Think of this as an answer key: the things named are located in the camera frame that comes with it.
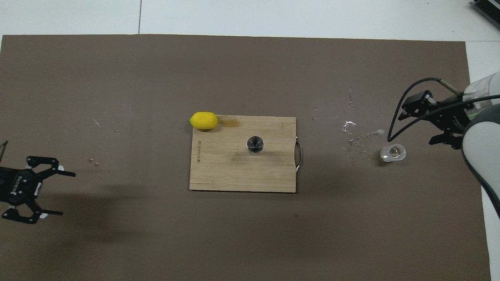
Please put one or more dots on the yellow lemon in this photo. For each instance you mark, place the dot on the yellow lemon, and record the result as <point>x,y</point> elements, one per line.
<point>203,120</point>

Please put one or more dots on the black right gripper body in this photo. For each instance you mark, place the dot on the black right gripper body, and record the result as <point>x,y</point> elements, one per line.
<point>453,117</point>

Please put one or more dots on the wooden cutting board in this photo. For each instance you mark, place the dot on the wooden cutting board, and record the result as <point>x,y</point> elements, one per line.
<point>226,171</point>

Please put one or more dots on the grey ribbed device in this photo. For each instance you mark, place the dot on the grey ribbed device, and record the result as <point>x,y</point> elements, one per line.
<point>490,9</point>

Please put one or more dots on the brown table mat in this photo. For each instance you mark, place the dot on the brown table mat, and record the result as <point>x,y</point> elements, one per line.
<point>234,242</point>

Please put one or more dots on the clear glass cup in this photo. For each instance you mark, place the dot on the clear glass cup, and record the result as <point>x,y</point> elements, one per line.
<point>393,153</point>

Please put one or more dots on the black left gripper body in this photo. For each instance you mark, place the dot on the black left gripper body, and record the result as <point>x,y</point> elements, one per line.
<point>17,185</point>

